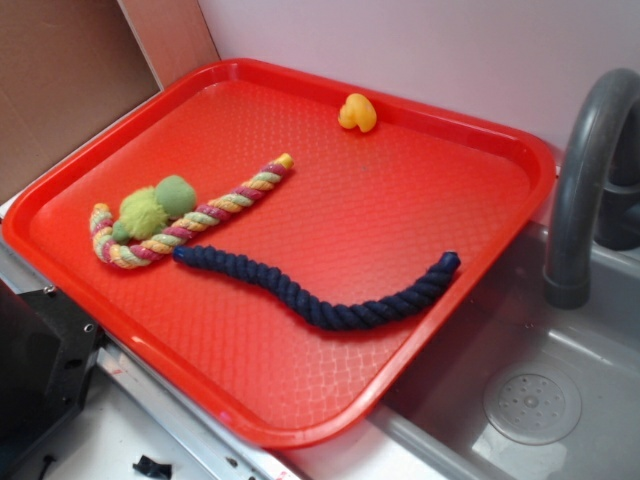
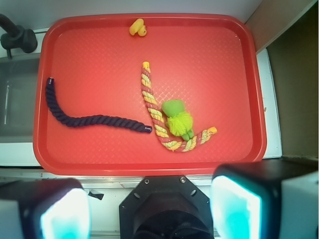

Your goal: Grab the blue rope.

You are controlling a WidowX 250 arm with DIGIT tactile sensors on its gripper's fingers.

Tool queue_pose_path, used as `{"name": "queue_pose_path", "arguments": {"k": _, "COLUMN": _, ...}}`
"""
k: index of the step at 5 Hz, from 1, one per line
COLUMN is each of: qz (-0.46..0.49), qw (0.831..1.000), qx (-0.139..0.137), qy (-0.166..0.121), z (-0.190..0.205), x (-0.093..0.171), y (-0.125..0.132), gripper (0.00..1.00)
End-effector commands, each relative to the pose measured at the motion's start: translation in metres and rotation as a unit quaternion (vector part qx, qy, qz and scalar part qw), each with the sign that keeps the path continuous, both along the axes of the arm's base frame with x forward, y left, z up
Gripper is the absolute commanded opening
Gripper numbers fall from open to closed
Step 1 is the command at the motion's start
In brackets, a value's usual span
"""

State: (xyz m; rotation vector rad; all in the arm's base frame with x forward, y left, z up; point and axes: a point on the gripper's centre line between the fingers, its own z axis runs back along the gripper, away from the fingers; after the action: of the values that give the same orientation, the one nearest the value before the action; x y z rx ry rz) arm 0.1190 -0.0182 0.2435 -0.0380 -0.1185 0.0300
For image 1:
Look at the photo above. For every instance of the green plush toy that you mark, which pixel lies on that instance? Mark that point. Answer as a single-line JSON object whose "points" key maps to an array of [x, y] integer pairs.
{"points": [[149, 210]]}

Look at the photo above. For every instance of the grey toy sink basin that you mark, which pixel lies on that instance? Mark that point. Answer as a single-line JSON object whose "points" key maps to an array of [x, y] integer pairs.
{"points": [[510, 387]]}

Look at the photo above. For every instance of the black tape scrap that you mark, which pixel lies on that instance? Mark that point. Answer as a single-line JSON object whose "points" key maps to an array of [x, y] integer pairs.
{"points": [[152, 469]]}

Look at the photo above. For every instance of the red plastic tray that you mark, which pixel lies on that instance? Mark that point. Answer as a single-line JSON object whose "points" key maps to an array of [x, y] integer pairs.
{"points": [[359, 217]]}

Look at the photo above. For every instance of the grey toy faucet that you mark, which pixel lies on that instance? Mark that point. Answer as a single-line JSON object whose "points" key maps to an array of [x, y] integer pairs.
{"points": [[597, 195]]}

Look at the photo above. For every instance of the yellow rubber duck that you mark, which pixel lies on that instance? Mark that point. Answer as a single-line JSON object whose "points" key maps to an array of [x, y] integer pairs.
{"points": [[357, 112]]}

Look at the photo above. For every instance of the brown cardboard panel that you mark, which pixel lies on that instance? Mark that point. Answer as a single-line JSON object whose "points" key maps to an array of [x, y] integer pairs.
{"points": [[69, 69]]}

